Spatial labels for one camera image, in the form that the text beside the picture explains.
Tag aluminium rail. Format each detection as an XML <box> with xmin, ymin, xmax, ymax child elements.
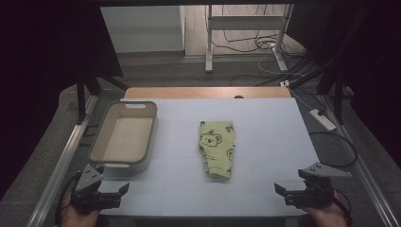
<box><xmin>26</xmin><ymin>94</ymin><xmax>99</xmax><ymax>227</ymax></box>
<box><xmin>317</xmin><ymin>94</ymin><xmax>401</xmax><ymax>227</ymax></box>

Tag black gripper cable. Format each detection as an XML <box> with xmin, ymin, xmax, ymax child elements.
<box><xmin>333</xmin><ymin>188</ymin><xmax>354</xmax><ymax>227</ymax></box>
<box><xmin>54</xmin><ymin>171</ymin><xmax>81</xmax><ymax>225</ymax></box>

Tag white power strip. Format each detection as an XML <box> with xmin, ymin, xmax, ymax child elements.
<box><xmin>308</xmin><ymin>108</ymin><xmax>338</xmax><ymax>132</ymax></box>

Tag light blue table mat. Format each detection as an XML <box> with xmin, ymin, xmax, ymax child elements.
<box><xmin>98</xmin><ymin>96</ymin><xmax>342</xmax><ymax>218</ymax></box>

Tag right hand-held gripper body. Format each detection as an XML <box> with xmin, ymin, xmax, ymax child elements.
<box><xmin>284</xmin><ymin>162</ymin><xmax>353</xmax><ymax>210</ymax></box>

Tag white metal desk frame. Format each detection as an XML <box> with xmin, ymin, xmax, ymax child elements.
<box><xmin>204</xmin><ymin>4</ymin><xmax>295</xmax><ymax>75</ymax></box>

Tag beige plastic basket grey rim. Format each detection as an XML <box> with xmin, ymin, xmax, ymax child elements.
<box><xmin>88</xmin><ymin>100</ymin><xmax>158</xmax><ymax>174</ymax></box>

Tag person's right hand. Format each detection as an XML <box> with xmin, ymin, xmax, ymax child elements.
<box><xmin>300</xmin><ymin>192</ymin><xmax>350</xmax><ymax>227</ymax></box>

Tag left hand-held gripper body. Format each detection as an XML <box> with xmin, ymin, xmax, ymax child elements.
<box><xmin>70</xmin><ymin>164</ymin><xmax>123</xmax><ymax>214</ymax></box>

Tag green koala print pants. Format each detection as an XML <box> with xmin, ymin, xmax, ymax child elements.
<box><xmin>198</xmin><ymin>120</ymin><xmax>235</xmax><ymax>181</ymax></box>

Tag tangled black floor cables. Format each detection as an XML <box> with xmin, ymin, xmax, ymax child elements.
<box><xmin>210</xmin><ymin>4</ymin><xmax>305</xmax><ymax>60</ymax></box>

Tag wooden table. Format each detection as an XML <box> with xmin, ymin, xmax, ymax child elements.
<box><xmin>124</xmin><ymin>86</ymin><xmax>292</xmax><ymax>99</ymax></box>

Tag black metal stand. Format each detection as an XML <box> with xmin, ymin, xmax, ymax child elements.
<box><xmin>288</xmin><ymin>6</ymin><xmax>376</xmax><ymax>125</ymax></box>
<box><xmin>75</xmin><ymin>66</ymin><xmax>131</xmax><ymax>125</ymax></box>

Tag thin white floor cable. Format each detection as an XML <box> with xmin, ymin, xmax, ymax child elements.
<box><xmin>257</xmin><ymin>52</ymin><xmax>306</xmax><ymax>78</ymax></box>

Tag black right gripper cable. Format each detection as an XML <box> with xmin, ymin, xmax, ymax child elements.
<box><xmin>333</xmin><ymin>188</ymin><xmax>354</xmax><ymax>227</ymax></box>

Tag black looped floor cable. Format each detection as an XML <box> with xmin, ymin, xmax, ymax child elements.
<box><xmin>308</xmin><ymin>131</ymin><xmax>359</xmax><ymax>168</ymax></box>

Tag white cabinet panel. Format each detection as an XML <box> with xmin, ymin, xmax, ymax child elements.
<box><xmin>99</xmin><ymin>5</ymin><xmax>186</xmax><ymax>54</ymax></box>

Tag person's left hand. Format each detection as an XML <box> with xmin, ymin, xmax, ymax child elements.
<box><xmin>61</xmin><ymin>195</ymin><xmax>102</xmax><ymax>227</ymax></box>

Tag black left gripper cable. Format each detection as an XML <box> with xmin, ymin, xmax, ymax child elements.
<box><xmin>54</xmin><ymin>171</ymin><xmax>81</xmax><ymax>225</ymax></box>

